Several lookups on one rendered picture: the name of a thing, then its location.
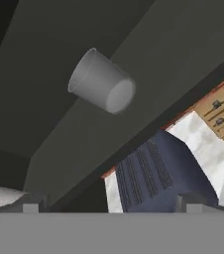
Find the clear glass cup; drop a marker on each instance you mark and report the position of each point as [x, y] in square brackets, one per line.
[99, 81]

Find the shiny silver rounded object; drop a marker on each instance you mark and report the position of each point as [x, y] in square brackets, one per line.
[0, 195]

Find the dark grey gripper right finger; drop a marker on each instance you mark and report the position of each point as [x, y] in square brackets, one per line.
[192, 198]

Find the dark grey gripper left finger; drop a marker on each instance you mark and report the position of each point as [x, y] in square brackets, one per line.
[38, 200]

